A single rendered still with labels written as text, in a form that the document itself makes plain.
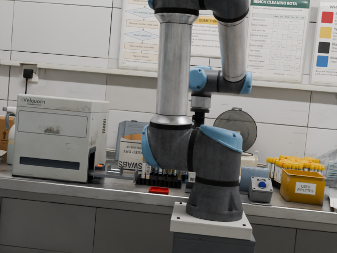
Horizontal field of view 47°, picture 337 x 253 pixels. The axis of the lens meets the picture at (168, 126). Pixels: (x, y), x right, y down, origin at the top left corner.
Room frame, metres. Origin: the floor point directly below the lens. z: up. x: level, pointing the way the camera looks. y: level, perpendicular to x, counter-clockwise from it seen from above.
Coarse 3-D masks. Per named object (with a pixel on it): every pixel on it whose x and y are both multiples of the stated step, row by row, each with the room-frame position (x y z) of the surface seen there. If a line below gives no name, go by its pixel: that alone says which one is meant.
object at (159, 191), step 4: (152, 188) 1.37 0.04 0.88; (156, 188) 1.37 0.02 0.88; (160, 188) 1.37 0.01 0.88; (164, 188) 1.37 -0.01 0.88; (168, 188) 1.37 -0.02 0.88; (148, 192) 1.31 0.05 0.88; (152, 192) 1.31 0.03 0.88; (156, 192) 1.31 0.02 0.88; (160, 192) 1.31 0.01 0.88; (164, 192) 1.30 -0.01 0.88
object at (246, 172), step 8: (248, 168) 1.43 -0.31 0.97; (256, 168) 1.43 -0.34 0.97; (264, 168) 1.44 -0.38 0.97; (240, 176) 1.46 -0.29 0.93; (248, 176) 1.42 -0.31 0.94; (256, 176) 1.42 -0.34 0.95; (264, 176) 1.42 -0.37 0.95; (240, 184) 1.43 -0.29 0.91; (248, 184) 1.42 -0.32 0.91; (240, 192) 1.41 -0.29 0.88
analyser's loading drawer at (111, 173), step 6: (108, 168) 1.37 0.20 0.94; (120, 168) 1.36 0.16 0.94; (90, 174) 1.36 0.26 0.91; (96, 174) 1.36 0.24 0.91; (102, 174) 1.36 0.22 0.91; (108, 174) 1.36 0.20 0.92; (114, 174) 1.36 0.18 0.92; (120, 174) 1.37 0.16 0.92; (126, 174) 1.39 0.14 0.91; (132, 174) 1.40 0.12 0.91
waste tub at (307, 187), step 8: (288, 176) 1.36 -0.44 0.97; (296, 176) 1.36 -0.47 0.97; (304, 176) 1.35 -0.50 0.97; (312, 176) 1.35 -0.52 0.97; (320, 176) 1.40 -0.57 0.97; (288, 184) 1.36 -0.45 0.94; (296, 184) 1.35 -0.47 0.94; (304, 184) 1.35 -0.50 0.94; (312, 184) 1.35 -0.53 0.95; (320, 184) 1.34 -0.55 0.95; (280, 192) 1.47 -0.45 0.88; (288, 192) 1.36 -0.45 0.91; (296, 192) 1.35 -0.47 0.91; (304, 192) 1.35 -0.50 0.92; (312, 192) 1.35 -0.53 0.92; (320, 192) 1.34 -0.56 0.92; (288, 200) 1.36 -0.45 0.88; (296, 200) 1.35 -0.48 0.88; (304, 200) 1.35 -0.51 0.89; (312, 200) 1.35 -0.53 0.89; (320, 200) 1.34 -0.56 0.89
